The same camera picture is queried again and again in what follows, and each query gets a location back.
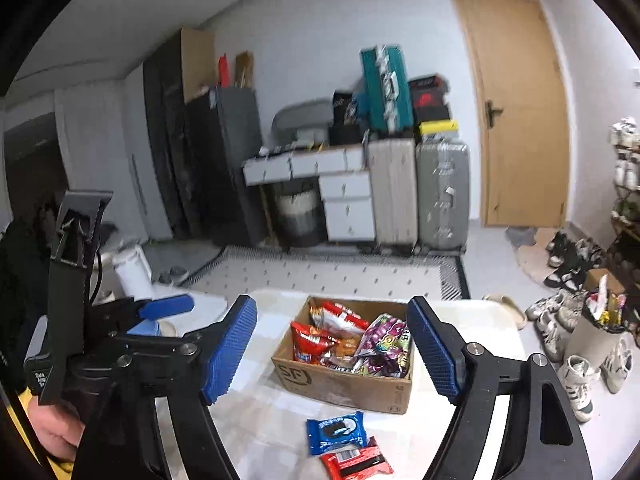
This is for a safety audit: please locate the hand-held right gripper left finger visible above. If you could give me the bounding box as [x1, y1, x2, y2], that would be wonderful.
[75, 294, 258, 480]

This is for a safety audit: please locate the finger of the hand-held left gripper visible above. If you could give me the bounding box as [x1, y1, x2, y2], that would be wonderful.
[92, 294, 195, 333]
[126, 320, 162, 339]

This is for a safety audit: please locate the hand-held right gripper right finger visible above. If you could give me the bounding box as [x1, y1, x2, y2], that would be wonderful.
[406, 296, 586, 480]

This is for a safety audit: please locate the large red snack packet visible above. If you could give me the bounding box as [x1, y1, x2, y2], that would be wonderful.
[291, 322, 341, 364]

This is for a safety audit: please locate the white red-print snack packet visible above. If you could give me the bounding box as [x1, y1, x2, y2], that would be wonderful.
[309, 300, 372, 335]

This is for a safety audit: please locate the blue cookie packet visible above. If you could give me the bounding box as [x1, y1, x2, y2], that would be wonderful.
[306, 411, 368, 457]

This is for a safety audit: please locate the red black cookie packet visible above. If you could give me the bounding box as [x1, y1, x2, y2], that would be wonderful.
[320, 437, 396, 480]

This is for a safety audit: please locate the person's left forearm yellow sleeve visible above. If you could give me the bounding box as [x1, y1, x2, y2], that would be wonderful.
[19, 390, 75, 476]

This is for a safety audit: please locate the person's left hand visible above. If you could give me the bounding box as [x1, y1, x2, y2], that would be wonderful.
[27, 394, 86, 462]

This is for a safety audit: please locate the white air purifier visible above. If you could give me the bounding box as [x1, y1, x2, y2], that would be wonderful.
[112, 247, 153, 302]

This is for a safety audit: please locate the black jacket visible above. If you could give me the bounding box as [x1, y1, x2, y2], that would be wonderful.
[0, 205, 57, 361]

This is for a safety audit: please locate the beige slipper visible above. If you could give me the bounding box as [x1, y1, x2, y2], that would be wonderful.
[482, 294, 528, 331]

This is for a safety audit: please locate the white wardrobe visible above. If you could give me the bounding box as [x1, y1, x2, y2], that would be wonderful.
[55, 67, 173, 241]

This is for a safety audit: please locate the grey floor mat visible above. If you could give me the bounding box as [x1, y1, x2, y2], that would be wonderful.
[505, 226, 539, 249]

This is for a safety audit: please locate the dark grey refrigerator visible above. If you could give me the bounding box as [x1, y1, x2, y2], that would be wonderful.
[185, 87, 268, 248]

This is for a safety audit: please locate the white sneaker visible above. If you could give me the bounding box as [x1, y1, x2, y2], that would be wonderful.
[600, 342, 634, 394]
[559, 355, 597, 423]

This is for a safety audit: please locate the striped laundry basket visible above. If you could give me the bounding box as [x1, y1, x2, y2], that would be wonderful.
[274, 182, 326, 248]

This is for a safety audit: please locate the grey suitcase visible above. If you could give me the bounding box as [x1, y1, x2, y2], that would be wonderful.
[415, 137, 471, 253]

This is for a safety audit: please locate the pile of assorted shoes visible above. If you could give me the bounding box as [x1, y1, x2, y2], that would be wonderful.
[525, 230, 608, 361]

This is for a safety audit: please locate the white bin with items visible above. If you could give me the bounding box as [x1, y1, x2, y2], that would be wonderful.
[565, 280, 632, 372]

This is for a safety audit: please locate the white ribbed suitcase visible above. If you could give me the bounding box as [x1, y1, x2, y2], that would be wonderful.
[367, 139, 418, 253]

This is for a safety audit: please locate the white desk with drawers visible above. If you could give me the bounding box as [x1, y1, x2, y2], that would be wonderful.
[243, 144, 377, 251]

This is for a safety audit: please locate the dark tall wardrobe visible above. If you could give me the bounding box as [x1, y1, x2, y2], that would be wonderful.
[142, 27, 216, 241]

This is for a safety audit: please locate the yellow black box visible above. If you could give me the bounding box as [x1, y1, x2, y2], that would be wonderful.
[419, 120, 460, 137]

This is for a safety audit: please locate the grey oval mirror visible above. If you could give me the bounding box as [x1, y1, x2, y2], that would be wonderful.
[271, 100, 335, 148]

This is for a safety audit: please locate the red black shoe box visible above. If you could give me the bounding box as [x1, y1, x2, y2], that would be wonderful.
[410, 90, 452, 122]

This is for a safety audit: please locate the metal shoe rack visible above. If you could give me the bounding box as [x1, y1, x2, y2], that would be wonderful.
[607, 117, 640, 281]

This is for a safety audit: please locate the small brown cardboard box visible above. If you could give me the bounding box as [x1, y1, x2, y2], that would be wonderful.
[235, 51, 254, 88]

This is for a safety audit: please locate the wooden door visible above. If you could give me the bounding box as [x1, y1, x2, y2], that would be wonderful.
[450, 0, 571, 228]

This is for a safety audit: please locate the black printed box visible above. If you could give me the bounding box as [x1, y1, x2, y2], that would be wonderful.
[332, 91, 361, 126]

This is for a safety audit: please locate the teal suitcase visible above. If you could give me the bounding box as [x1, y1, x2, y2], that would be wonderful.
[361, 45, 415, 133]

